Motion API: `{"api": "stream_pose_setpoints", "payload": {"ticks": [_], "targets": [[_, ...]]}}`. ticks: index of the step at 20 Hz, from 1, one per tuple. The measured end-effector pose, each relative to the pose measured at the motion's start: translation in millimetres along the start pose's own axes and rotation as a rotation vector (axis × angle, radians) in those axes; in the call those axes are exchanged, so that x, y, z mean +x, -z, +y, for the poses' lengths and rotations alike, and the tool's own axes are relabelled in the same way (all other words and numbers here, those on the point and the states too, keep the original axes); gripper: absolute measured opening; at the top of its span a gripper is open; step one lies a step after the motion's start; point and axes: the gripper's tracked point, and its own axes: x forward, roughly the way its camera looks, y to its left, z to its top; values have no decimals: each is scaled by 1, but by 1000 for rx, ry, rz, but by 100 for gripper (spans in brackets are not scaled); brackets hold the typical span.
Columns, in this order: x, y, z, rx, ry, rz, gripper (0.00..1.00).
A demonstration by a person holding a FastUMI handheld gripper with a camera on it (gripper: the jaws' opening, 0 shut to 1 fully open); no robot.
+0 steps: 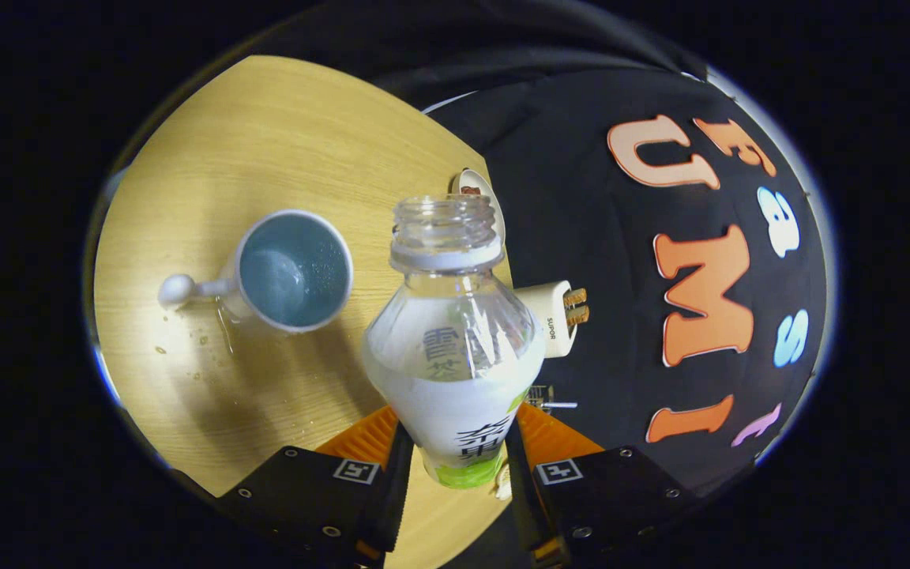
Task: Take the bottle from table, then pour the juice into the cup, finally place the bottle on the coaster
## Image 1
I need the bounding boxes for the wooden table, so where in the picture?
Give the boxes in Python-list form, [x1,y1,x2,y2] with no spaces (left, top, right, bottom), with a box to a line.
[92,54,515,569]

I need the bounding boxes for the clear plastic juice bottle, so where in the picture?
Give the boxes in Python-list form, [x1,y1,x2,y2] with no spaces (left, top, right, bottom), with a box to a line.
[361,194,547,490]

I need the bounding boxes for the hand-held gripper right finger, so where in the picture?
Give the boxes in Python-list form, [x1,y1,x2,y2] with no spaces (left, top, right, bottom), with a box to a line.
[505,401,701,569]

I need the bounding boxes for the white cup with handle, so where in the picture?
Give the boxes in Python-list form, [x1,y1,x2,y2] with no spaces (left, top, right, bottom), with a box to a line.
[157,209,355,333]

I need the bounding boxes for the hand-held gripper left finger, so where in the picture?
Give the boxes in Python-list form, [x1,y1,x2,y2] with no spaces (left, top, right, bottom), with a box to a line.
[214,405,416,569]

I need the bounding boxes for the white oval plate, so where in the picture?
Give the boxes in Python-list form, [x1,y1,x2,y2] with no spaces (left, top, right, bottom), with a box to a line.
[450,168,506,246]

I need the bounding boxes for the white rectangular dish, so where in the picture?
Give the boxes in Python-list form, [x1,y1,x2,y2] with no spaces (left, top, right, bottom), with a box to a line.
[514,280,578,360]

